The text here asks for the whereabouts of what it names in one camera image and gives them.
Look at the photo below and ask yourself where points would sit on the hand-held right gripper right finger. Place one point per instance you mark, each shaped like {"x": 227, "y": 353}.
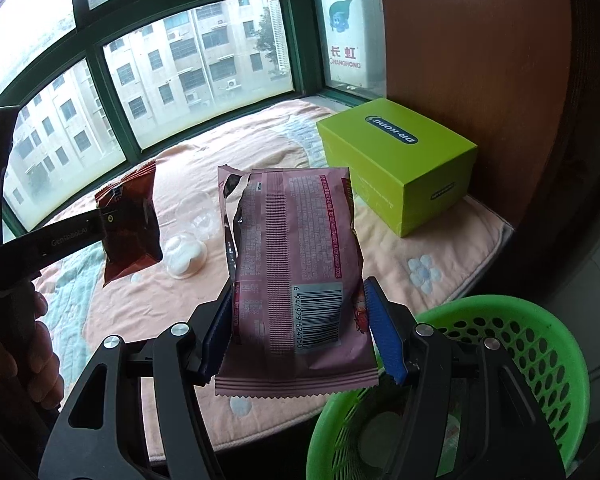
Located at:
{"x": 382, "y": 330}

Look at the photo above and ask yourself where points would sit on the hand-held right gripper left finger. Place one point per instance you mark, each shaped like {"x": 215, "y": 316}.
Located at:
{"x": 215, "y": 330}

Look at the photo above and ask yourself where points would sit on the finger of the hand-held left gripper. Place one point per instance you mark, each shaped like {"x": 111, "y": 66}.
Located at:
{"x": 112, "y": 220}

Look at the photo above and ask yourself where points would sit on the red snack packet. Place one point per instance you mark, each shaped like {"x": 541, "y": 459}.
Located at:
{"x": 135, "y": 260}

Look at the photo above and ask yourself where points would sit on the pink snack packet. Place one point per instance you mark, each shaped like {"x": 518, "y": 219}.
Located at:
{"x": 300, "y": 240}

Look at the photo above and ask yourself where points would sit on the green plastic basket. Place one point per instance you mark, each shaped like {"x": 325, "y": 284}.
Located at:
{"x": 530, "y": 340}

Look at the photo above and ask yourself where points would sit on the person's left hand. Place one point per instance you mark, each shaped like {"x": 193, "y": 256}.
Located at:
{"x": 47, "y": 360}

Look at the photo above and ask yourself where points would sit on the clear plastic cup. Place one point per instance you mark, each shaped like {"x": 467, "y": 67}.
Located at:
{"x": 197, "y": 220}
{"x": 185, "y": 257}

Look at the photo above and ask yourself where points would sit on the pink printed blanket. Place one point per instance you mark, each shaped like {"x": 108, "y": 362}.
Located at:
{"x": 445, "y": 255}

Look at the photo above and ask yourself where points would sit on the green cardboard box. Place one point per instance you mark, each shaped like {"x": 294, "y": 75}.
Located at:
{"x": 395, "y": 160}

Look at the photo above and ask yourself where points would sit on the apartment building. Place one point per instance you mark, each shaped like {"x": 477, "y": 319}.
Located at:
{"x": 190, "y": 60}

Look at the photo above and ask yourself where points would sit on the tree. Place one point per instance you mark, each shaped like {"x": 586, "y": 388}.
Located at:
{"x": 265, "y": 35}

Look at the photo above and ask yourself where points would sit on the air conditioner unit with grille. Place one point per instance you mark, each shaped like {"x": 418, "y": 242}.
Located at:
{"x": 277, "y": 35}

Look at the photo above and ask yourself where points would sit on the brown wooden cabinet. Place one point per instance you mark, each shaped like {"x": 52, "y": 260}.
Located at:
{"x": 480, "y": 60}

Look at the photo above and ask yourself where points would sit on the white air conditioner unit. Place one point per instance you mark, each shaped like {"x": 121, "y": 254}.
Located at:
{"x": 350, "y": 35}

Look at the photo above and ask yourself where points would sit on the green window frame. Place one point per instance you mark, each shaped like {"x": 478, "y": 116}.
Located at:
{"x": 115, "y": 105}

